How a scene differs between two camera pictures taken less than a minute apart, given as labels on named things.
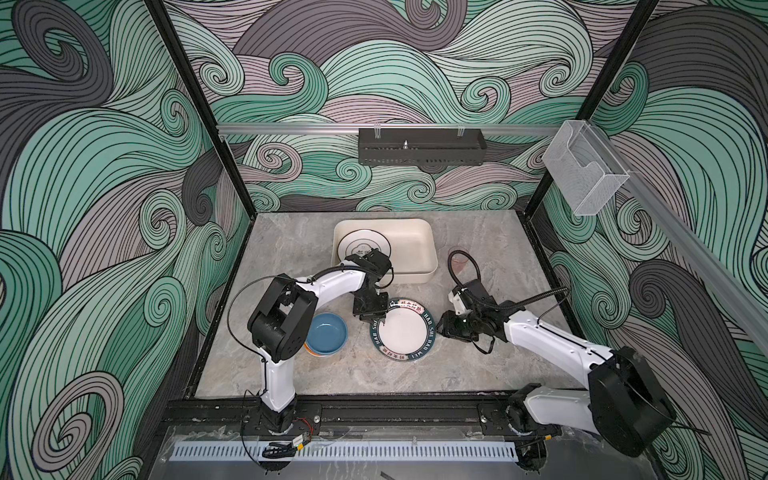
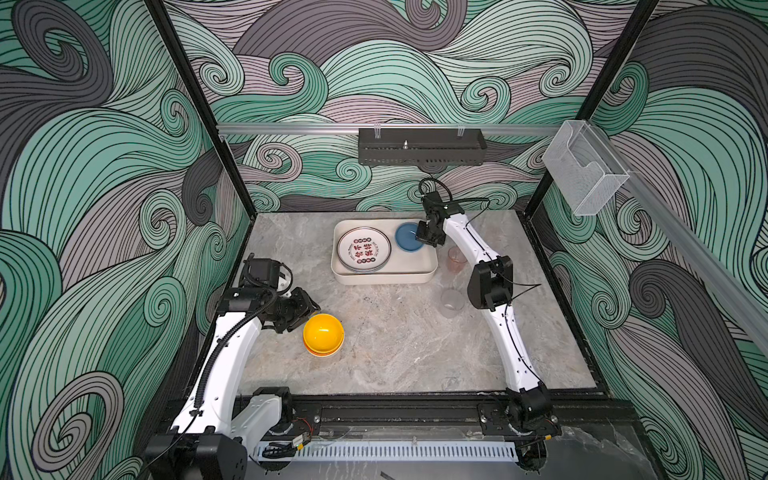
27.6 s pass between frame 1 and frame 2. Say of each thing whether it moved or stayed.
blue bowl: moved
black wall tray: stayed
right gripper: moved
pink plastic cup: stayed
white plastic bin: stayed
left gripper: moved
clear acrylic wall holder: stayed
